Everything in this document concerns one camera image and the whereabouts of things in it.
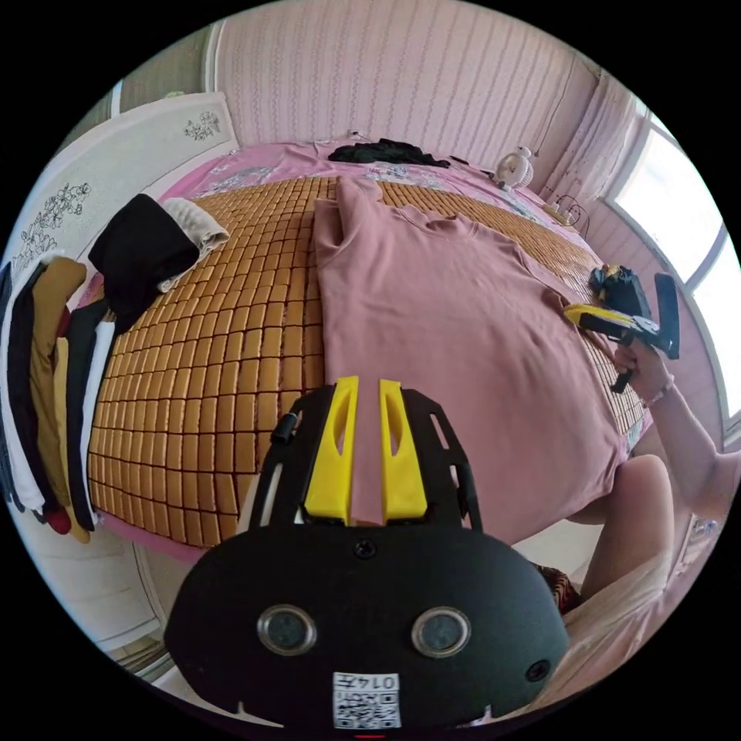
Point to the person's right hand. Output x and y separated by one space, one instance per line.
642 370

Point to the pink curtain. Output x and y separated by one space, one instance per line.
590 133

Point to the pile of clothes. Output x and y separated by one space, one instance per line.
49 370

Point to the black and beige folded clothes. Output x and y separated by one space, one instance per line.
145 255

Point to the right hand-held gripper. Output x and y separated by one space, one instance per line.
628 295

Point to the white headboard with flower print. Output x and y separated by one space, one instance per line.
127 150

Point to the bed with woven mat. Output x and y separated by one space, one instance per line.
231 324

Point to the person's body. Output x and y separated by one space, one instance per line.
637 556

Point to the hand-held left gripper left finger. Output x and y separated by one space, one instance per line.
330 463

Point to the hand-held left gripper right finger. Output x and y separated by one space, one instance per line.
405 469

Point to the pink long sleeve shirt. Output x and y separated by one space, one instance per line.
440 324

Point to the white fan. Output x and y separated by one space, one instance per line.
512 168

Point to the person's right forearm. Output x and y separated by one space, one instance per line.
694 440

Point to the black garment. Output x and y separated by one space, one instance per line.
382 151

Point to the window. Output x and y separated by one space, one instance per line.
689 243

